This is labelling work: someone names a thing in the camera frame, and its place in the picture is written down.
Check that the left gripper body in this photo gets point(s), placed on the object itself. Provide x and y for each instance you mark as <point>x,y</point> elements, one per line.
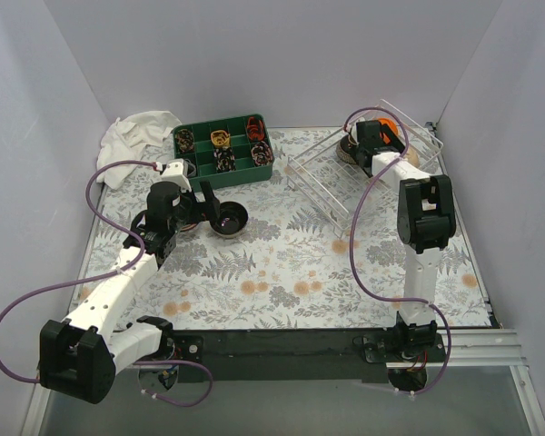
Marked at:
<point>199,206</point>

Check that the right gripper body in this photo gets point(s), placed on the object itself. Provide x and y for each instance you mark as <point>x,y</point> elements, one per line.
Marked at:
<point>361,148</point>

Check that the olive brown bowl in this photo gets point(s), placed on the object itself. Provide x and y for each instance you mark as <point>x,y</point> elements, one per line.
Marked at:
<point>231,221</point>

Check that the beige bowl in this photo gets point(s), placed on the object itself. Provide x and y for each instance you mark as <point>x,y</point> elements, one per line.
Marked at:
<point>412,158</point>

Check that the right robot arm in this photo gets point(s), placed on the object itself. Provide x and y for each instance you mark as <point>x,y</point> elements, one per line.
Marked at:
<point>425,223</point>

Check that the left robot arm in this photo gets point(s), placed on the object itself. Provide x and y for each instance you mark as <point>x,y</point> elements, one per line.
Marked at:
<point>81,355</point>

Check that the orange bowl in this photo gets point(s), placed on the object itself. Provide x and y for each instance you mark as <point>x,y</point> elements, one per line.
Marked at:
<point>390,123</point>

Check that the black patterned bowl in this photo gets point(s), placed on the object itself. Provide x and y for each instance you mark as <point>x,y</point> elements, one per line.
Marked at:
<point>344,149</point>

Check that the black floral rolled sock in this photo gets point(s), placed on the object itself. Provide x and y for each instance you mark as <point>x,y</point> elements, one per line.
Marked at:
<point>224,160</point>

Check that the green plastic organizer tray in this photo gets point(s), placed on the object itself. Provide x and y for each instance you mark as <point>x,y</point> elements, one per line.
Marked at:
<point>202,155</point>

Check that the yellow rolled sock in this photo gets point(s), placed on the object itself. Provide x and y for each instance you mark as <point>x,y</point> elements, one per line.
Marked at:
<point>220,138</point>

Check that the dark patterned rolled sock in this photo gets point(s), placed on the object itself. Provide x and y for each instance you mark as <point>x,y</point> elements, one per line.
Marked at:
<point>184,140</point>

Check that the pink rose rolled sock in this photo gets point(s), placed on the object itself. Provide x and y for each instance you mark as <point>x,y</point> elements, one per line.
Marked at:
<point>261,154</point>

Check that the white crumpled cloth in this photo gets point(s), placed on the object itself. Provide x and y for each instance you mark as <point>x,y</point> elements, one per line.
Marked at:
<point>126,139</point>

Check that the orange black rolled sock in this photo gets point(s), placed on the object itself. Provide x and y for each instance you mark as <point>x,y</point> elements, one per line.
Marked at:
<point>255,129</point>

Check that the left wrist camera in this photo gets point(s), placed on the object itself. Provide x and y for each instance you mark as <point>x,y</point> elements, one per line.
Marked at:
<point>176,172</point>

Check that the white wire dish rack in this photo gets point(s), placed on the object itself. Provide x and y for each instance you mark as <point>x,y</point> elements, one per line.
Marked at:
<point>335,187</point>

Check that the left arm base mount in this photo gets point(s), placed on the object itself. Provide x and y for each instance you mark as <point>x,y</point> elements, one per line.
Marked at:
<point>162,378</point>

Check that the aluminium frame rail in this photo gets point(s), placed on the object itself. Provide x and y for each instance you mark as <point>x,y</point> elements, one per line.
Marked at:
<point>486,346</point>

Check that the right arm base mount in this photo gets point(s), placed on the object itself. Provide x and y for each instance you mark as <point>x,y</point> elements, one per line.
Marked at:
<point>406,368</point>

